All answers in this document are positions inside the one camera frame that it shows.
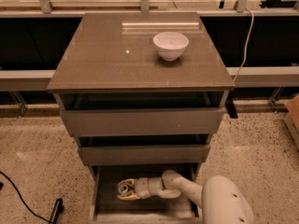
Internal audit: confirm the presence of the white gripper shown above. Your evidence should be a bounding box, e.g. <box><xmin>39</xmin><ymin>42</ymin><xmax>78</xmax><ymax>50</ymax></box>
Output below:
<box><xmin>118</xmin><ymin>177</ymin><xmax>163</xmax><ymax>201</ymax></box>

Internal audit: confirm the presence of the redbull can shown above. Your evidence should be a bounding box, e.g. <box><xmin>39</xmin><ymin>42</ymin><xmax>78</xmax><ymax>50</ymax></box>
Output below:
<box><xmin>118</xmin><ymin>185</ymin><xmax>129</xmax><ymax>194</ymax></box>

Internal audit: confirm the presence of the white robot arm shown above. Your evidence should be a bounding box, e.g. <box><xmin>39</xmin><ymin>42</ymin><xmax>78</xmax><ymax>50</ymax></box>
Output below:
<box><xmin>118</xmin><ymin>170</ymin><xmax>254</xmax><ymax>224</ymax></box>

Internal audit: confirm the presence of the grey bottom drawer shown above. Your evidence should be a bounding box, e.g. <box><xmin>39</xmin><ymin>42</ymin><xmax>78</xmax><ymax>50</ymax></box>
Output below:
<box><xmin>90</xmin><ymin>164</ymin><xmax>203</xmax><ymax>224</ymax></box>

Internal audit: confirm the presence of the grey drawer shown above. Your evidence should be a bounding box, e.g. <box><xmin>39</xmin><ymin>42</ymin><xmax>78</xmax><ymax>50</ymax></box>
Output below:
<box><xmin>55</xmin><ymin>91</ymin><xmax>227</xmax><ymax>137</ymax></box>
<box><xmin>90</xmin><ymin>164</ymin><xmax>203</xmax><ymax>224</ymax></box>
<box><xmin>78</xmin><ymin>134</ymin><xmax>210</xmax><ymax>166</ymax></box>

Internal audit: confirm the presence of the grey middle drawer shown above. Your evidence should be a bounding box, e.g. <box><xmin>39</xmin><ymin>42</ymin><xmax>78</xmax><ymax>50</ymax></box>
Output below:
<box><xmin>78</xmin><ymin>134</ymin><xmax>210</xmax><ymax>166</ymax></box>

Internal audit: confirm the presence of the grey top drawer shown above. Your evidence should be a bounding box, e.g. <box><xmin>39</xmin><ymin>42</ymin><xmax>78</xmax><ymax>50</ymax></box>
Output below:
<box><xmin>55</xmin><ymin>91</ymin><xmax>227</xmax><ymax>137</ymax></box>

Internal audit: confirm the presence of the grey drawer cabinet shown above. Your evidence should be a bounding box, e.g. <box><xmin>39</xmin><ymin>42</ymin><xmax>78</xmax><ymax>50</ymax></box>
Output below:
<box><xmin>46</xmin><ymin>12</ymin><xmax>235</xmax><ymax>224</ymax></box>

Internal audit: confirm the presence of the black plug on floor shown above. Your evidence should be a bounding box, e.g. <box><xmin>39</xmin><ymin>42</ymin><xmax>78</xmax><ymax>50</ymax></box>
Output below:
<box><xmin>49</xmin><ymin>198</ymin><xmax>64</xmax><ymax>224</ymax></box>

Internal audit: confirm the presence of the white ceramic bowl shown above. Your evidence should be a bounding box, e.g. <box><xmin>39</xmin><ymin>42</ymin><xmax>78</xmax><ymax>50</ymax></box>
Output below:
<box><xmin>153</xmin><ymin>32</ymin><xmax>189</xmax><ymax>61</ymax></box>

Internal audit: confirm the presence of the cardboard box at right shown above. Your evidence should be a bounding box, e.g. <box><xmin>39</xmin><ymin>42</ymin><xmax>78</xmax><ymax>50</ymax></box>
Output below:
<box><xmin>284</xmin><ymin>95</ymin><xmax>299</xmax><ymax>149</ymax></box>

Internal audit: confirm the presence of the black floor cable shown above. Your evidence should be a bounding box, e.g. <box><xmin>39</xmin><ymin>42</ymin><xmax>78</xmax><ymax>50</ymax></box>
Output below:
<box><xmin>0</xmin><ymin>170</ymin><xmax>52</xmax><ymax>224</ymax></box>

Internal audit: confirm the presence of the white cable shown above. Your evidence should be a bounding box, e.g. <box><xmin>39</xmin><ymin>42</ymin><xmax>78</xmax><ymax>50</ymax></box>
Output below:
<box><xmin>232</xmin><ymin>7</ymin><xmax>255</xmax><ymax>83</ymax></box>

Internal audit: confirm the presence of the metal railing frame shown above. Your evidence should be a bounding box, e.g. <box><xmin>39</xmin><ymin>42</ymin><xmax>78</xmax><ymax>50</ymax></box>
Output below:
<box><xmin>0</xmin><ymin>0</ymin><xmax>299</xmax><ymax>93</ymax></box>

